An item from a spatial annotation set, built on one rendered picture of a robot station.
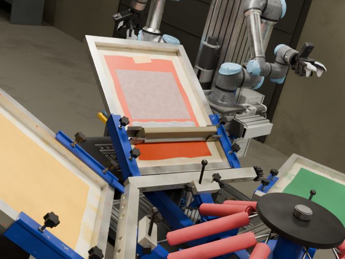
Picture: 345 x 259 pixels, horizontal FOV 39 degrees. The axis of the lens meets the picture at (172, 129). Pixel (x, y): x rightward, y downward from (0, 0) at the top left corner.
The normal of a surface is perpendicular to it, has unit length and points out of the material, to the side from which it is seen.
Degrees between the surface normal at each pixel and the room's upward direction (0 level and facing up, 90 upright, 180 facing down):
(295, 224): 0
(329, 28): 90
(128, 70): 31
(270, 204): 0
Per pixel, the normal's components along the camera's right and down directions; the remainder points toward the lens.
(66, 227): 0.71, -0.66
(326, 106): -0.70, 0.11
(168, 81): 0.46, -0.55
